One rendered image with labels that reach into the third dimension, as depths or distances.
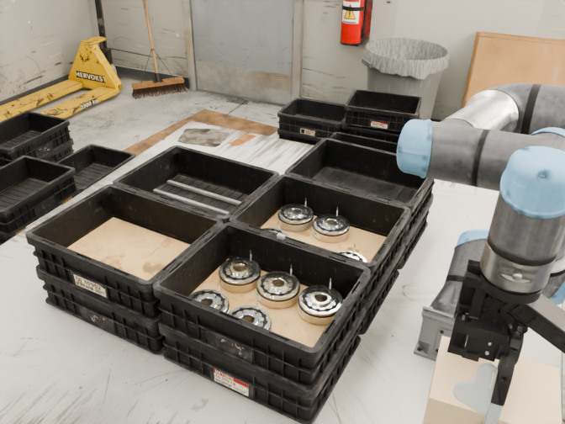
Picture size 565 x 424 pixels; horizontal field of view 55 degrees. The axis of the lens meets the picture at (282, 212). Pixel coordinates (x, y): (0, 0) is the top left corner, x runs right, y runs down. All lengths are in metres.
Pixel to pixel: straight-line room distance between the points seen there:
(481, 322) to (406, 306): 0.81
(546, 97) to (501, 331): 0.50
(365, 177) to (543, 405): 1.17
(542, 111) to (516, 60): 2.95
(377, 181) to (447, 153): 1.11
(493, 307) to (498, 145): 0.20
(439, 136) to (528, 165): 0.16
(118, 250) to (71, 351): 0.28
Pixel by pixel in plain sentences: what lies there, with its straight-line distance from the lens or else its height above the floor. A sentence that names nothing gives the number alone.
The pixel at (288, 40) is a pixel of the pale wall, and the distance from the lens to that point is 4.50.
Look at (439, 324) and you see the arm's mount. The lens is 1.32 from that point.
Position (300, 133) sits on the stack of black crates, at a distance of 3.22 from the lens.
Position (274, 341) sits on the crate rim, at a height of 0.92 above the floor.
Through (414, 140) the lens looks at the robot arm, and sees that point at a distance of 0.72.
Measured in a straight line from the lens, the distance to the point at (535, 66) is 4.01.
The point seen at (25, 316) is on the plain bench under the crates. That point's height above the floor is 0.70.
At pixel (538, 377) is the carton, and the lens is 0.84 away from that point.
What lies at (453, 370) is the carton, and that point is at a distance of 0.81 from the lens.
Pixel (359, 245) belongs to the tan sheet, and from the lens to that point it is 1.49.
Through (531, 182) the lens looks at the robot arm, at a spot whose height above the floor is 1.43.
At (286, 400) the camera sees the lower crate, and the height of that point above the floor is 0.76.
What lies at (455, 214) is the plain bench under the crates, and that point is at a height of 0.70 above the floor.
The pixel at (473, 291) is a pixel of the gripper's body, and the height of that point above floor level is 1.25.
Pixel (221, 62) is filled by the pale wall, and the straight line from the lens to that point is 4.85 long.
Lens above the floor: 1.69
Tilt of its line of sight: 32 degrees down
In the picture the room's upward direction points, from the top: 1 degrees clockwise
